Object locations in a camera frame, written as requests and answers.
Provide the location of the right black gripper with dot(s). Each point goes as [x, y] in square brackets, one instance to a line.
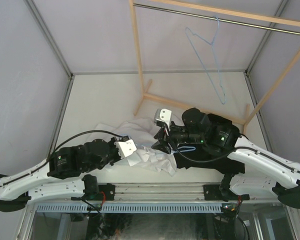
[164, 139]

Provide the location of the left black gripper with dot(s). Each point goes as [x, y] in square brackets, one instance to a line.
[112, 142]

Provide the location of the blue wire hanger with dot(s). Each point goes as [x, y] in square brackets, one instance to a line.
[150, 151]
[217, 84]

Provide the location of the white shirt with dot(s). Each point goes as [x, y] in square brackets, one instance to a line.
[142, 131]

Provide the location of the black shirt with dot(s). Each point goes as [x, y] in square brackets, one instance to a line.
[213, 152]

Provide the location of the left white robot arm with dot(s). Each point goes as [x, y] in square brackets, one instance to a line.
[65, 174]

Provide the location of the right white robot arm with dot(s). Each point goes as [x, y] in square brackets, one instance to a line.
[259, 163]

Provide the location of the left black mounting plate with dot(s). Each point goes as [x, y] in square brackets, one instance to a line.
[109, 190]

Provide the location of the black mounting plate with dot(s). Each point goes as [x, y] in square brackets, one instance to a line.
[212, 192]
[109, 190]

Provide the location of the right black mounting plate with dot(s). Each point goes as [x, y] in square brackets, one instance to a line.
[212, 192]

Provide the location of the metal hanging rod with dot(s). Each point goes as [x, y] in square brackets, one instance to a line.
[220, 20]

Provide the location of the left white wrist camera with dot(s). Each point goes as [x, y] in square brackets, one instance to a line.
[125, 148]

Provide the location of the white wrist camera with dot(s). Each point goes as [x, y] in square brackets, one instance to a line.
[125, 148]
[162, 117]

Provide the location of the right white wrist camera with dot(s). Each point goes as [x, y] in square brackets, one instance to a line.
[162, 117]

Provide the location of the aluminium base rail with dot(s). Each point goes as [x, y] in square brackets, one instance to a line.
[155, 192]

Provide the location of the wooden clothes rack frame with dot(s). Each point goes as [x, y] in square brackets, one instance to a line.
[249, 115]

